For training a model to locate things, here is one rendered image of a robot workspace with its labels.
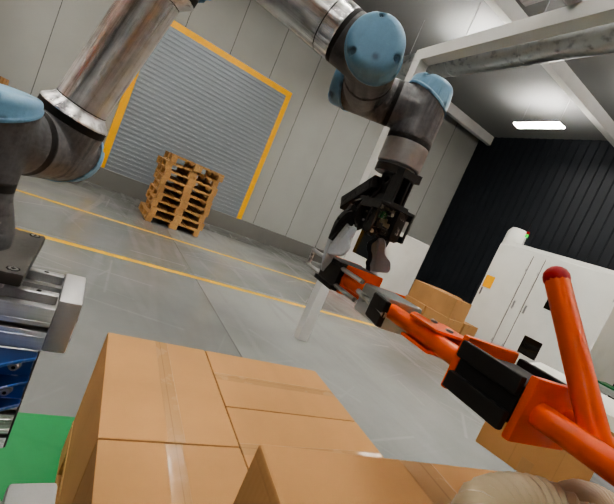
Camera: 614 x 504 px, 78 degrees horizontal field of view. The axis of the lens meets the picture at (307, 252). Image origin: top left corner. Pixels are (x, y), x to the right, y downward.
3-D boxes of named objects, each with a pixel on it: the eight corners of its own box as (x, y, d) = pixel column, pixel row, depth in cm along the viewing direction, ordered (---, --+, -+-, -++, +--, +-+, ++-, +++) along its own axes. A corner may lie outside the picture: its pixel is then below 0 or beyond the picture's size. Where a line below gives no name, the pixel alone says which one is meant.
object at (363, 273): (371, 304, 66) (383, 278, 66) (337, 293, 63) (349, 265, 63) (349, 288, 74) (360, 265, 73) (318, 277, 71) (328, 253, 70)
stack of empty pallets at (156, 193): (201, 238, 741) (226, 176, 728) (143, 219, 683) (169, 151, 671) (189, 224, 850) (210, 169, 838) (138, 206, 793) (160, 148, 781)
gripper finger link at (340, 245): (322, 268, 60) (361, 225, 61) (308, 258, 66) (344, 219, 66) (334, 280, 62) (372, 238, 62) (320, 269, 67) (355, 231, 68)
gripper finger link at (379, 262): (379, 295, 66) (383, 243, 63) (362, 283, 71) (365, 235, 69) (394, 293, 67) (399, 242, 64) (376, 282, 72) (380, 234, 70)
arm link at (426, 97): (404, 80, 67) (449, 98, 67) (379, 139, 68) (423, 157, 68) (413, 61, 59) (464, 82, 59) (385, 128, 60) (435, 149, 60)
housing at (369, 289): (411, 338, 54) (424, 310, 54) (375, 327, 52) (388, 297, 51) (385, 318, 61) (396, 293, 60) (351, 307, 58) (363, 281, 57)
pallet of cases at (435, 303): (469, 353, 750) (490, 312, 742) (437, 344, 698) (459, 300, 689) (426, 326, 853) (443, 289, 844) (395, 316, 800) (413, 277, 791)
